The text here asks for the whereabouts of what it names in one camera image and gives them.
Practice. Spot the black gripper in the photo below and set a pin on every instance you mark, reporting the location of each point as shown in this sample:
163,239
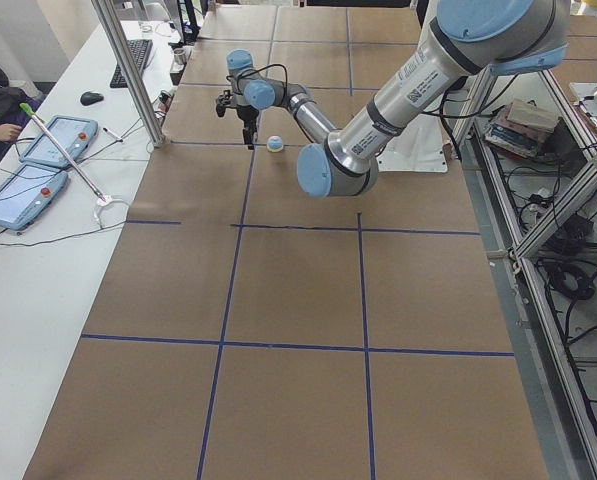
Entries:
247,114

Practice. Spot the aluminium side frame rail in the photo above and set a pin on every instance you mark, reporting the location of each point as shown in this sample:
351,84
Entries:
527,245

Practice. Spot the silver rod green tip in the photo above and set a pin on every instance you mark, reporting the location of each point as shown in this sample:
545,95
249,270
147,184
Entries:
103,199

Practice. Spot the aluminium frame post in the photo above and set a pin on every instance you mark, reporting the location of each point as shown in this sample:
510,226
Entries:
120,47

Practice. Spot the lower teach pendant tablet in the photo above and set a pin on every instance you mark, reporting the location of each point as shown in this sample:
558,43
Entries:
27,193

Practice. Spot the brown paper table cover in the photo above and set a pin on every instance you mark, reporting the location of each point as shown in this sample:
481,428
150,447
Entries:
244,330

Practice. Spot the stack of books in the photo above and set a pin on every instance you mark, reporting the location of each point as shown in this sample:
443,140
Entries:
520,128

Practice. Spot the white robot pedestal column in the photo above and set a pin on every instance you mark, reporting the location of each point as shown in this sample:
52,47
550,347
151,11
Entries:
418,150

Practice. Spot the black computer mouse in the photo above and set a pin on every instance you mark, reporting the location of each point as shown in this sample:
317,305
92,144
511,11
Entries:
89,98

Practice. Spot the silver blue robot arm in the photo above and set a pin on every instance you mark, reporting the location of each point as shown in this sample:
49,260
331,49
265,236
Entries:
463,38

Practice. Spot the teach pendant tablet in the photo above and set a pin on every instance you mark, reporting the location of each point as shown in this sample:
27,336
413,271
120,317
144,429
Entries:
27,193
74,134

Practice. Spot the black marker pen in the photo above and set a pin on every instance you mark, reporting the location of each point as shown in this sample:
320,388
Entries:
113,135

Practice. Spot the small metal cup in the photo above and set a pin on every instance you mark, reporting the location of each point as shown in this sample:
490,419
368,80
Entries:
179,56

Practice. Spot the upper teach pendant tablet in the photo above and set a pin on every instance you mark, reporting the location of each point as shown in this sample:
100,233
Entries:
74,134

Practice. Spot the person's hand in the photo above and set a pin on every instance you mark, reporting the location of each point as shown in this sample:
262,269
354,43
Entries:
9,132

